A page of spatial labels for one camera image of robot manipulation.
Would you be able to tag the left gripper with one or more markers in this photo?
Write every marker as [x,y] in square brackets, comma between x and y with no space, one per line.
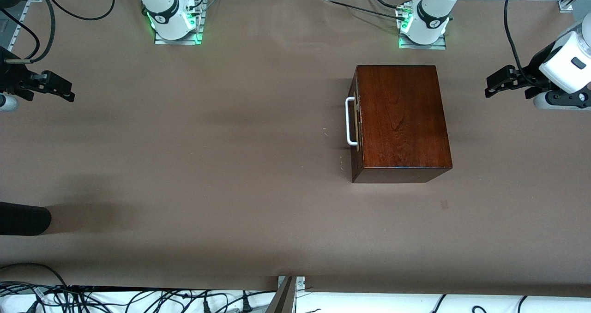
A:
[537,71]

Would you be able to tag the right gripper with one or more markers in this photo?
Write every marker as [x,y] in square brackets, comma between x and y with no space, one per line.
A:
[10,76]

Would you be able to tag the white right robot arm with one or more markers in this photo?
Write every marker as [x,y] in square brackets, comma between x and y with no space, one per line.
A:
[159,1]

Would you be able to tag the dark brown wooden cabinet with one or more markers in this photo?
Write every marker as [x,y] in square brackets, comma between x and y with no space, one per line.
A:
[401,114]

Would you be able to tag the black rounded cylinder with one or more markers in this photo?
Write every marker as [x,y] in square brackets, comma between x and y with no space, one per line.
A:
[23,218]

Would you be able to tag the brown paper table cover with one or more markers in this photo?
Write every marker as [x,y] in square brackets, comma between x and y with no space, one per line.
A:
[231,202]

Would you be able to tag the black plug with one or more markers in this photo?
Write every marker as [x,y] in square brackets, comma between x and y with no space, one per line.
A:
[247,306]
[207,307]

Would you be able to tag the dark diagonal metal beam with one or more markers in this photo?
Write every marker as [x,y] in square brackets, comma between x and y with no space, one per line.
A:
[282,299]

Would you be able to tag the perforated aluminium rail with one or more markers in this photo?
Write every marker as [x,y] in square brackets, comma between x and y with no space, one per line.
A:
[18,20]

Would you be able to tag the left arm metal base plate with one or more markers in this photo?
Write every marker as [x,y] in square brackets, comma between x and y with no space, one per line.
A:
[422,46]

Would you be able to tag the small aluminium corner bracket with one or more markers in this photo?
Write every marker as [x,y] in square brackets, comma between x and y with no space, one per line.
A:
[565,4]

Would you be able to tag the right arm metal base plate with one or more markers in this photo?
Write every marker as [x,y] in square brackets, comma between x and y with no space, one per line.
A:
[177,42]

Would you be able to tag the silver metal bracket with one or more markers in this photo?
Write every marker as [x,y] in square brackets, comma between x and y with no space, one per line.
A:
[300,283]

